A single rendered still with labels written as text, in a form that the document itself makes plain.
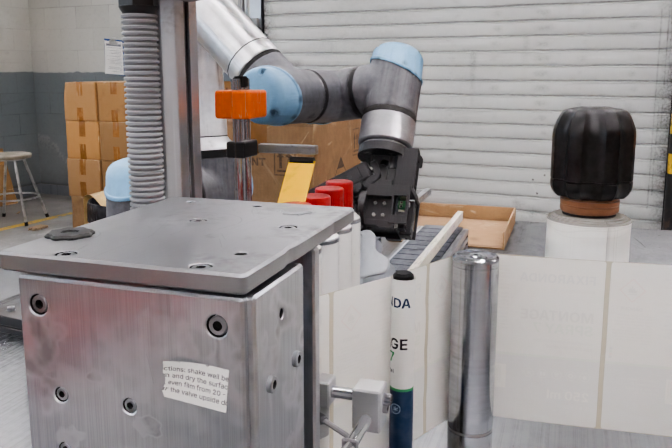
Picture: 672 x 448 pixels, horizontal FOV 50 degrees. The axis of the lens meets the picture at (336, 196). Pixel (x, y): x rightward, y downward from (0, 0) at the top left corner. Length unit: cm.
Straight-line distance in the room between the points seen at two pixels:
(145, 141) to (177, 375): 39
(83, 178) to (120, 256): 471
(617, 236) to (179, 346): 57
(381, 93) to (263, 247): 70
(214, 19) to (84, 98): 394
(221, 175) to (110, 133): 363
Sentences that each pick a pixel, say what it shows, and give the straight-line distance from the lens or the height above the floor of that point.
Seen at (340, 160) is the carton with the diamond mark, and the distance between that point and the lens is 149.
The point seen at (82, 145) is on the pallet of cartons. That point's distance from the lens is 497.
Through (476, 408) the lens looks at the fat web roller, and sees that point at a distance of 62.
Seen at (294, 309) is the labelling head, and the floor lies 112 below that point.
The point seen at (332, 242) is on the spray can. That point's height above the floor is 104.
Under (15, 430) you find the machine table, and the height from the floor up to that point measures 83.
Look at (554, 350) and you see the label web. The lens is 64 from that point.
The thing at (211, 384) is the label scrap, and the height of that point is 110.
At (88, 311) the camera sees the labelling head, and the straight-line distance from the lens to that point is 30.
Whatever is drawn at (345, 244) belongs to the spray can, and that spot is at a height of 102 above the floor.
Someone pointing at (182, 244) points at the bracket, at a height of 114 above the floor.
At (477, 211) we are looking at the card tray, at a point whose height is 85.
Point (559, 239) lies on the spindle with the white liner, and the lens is 78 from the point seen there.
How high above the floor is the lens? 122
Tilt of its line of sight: 10 degrees down
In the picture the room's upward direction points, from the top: straight up
